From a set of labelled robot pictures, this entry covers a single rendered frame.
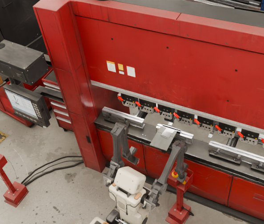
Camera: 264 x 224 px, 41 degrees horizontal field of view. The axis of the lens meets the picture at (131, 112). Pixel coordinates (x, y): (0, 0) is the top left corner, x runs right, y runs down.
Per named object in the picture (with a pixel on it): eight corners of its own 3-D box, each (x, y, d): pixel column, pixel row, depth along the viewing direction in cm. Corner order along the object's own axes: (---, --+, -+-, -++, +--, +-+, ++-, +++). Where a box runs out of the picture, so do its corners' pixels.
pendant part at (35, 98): (14, 113, 358) (1, 86, 332) (22, 105, 364) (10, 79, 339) (47, 128, 339) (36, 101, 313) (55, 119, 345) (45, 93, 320)
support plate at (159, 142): (149, 145, 344) (149, 144, 343) (160, 126, 359) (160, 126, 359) (166, 151, 337) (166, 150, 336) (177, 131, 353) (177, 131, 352)
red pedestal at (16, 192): (3, 201, 431) (-25, 162, 371) (17, 185, 445) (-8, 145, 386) (16, 207, 423) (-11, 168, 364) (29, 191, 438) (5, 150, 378)
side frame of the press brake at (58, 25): (84, 166, 455) (32, 6, 290) (116, 122, 505) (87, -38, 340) (101, 173, 446) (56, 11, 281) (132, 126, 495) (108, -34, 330)
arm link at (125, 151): (113, 125, 282) (124, 130, 277) (118, 120, 285) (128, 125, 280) (120, 157, 313) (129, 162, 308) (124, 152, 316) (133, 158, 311)
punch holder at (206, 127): (196, 127, 330) (197, 115, 318) (199, 121, 335) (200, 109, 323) (212, 132, 324) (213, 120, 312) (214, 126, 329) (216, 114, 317)
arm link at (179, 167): (173, 143, 286) (184, 149, 281) (176, 138, 289) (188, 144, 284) (172, 171, 318) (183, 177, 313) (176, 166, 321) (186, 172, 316)
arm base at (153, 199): (143, 199, 279) (155, 206, 274) (147, 190, 279) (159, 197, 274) (147, 198, 287) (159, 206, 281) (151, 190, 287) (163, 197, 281)
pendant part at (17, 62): (15, 118, 372) (-17, 53, 312) (30, 103, 386) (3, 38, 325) (50, 134, 351) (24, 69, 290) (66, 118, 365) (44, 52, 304)
